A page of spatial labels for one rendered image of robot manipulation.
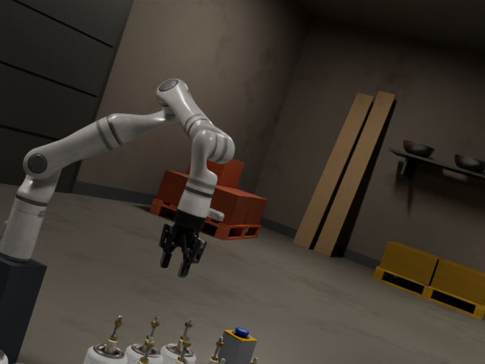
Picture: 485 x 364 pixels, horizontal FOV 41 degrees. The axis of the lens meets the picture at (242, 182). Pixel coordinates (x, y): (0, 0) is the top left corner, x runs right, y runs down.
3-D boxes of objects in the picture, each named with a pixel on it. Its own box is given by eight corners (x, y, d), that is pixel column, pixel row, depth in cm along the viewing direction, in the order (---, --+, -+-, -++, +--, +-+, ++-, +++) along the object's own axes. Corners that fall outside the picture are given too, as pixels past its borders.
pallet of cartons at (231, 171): (200, 214, 761) (219, 154, 758) (275, 245, 712) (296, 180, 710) (130, 204, 644) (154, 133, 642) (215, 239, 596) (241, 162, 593)
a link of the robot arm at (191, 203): (224, 222, 163) (232, 198, 162) (193, 216, 154) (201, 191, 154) (200, 211, 169) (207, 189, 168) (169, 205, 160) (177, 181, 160)
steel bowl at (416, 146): (434, 163, 773) (438, 152, 773) (427, 158, 739) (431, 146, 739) (403, 154, 791) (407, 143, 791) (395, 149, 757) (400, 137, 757)
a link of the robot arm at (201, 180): (185, 191, 154) (216, 199, 159) (206, 128, 153) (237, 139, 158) (173, 184, 160) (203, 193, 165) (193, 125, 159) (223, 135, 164)
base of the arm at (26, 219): (-10, 251, 186) (8, 194, 185) (15, 252, 194) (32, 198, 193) (11, 263, 181) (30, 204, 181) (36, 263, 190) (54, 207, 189)
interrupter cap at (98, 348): (130, 357, 154) (130, 354, 154) (112, 362, 147) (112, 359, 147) (105, 344, 157) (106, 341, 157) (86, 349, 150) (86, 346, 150)
